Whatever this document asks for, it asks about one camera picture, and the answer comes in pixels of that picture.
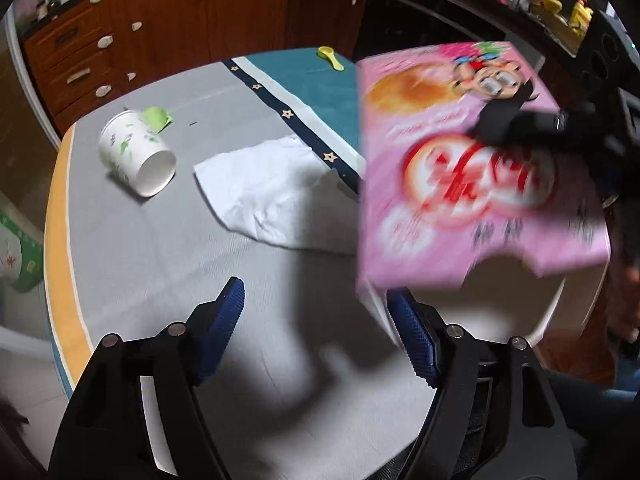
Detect flat white tissue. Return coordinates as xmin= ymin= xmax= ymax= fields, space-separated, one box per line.
xmin=193 ymin=135 xmax=362 ymax=254

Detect yellow plastic spoon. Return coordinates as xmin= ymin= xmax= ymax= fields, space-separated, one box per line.
xmin=317 ymin=46 xmax=346 ymax=72

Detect green and white carton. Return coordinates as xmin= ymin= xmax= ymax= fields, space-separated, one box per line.
xmin=0 ymin=205 xmax=46 ymax=294

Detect yellow figurine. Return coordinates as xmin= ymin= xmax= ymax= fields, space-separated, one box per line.
xmin=568 ymin=0 xmax=596 ymax=37

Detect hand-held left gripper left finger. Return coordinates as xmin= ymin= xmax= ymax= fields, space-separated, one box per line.
xmin=47 ymin=276 xmax=247 ymax=480

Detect white paper cup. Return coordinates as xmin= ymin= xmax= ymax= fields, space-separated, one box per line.
xmin=98 ymin=109 xmax=177 ymax=198

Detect green paper scrap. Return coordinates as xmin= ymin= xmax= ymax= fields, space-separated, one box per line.
xmin=141 ymin=106 xmax=174 ymax=135

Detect wooden cabinet with white handles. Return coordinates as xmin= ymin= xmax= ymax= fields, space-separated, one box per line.
xmin=22 ymin=0 xmax=373 ymax=133

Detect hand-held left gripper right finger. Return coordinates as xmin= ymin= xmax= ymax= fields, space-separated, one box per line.
xmin=386 ymin=287 xmax=577 ymax=480

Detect pink snack box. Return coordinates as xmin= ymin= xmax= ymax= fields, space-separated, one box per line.
xmin=356 ymin=40 xmax=612 ymax=301

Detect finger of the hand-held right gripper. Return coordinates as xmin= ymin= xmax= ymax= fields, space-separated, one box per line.
xmin=472 ymin=82 xmax=568 ymax=147

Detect tablecloth with star trim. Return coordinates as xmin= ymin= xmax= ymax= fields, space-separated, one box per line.
xmin=44 ymin=49 xmax=568 ymax=480

